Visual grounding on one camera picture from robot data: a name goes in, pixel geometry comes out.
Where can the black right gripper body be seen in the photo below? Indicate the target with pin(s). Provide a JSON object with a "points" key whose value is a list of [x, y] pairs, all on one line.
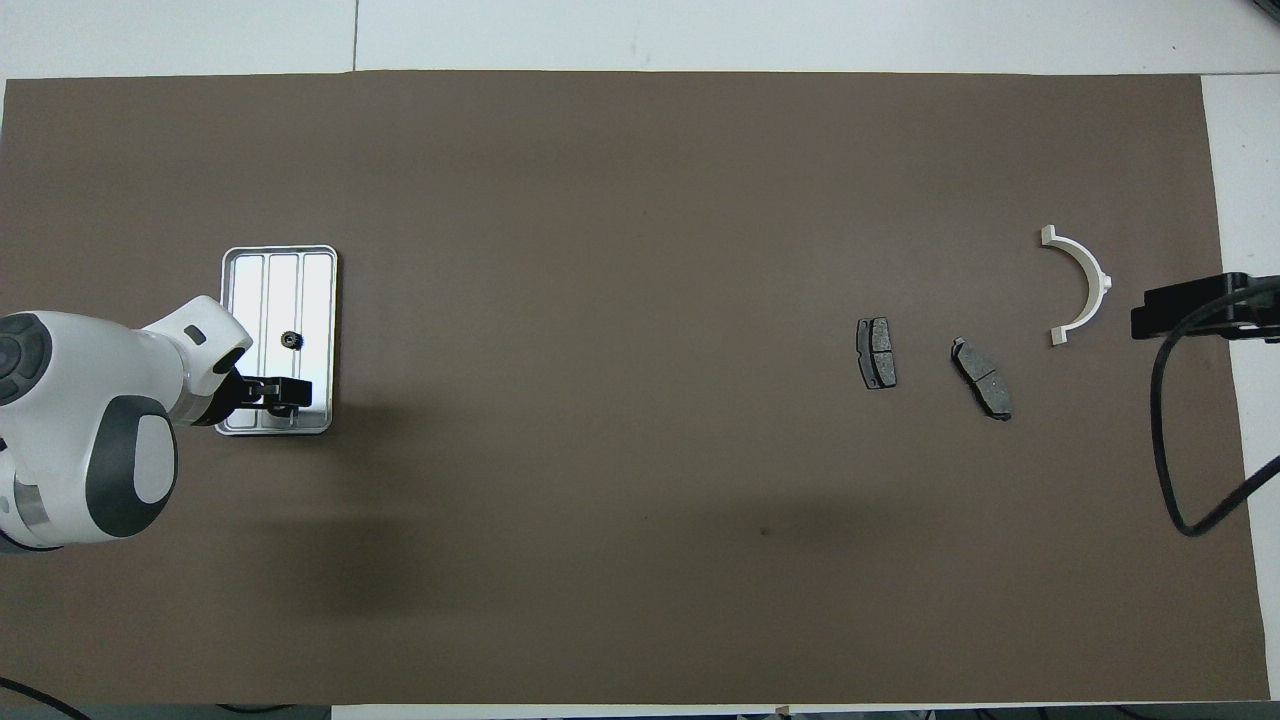
{"points": [[1200, 308]]}

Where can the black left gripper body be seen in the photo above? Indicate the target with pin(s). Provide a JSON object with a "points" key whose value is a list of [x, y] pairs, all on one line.
{"points": [[235, 395]]}

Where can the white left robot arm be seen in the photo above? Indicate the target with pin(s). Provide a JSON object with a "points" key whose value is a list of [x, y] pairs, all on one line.
{"points": [[90, 400]]}

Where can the silver metal tray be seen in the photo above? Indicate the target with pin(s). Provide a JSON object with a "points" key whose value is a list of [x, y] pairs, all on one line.
{"points": [[300, 290]]}

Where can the dark grey elongated brake pad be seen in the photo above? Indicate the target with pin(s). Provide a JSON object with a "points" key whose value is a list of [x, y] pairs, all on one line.
{"points": [[985, 380]]}

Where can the dark grey rectangular brake pad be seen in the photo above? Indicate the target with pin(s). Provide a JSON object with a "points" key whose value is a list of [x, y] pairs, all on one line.
{"points": [[878, 350]]}

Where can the brown table mat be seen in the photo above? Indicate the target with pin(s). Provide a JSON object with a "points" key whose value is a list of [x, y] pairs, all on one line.
{"points": [[640, 300]]}

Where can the white semicircular plastic bracket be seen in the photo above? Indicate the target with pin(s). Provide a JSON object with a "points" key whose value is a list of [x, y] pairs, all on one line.
{"points": [[1097, 296]]}

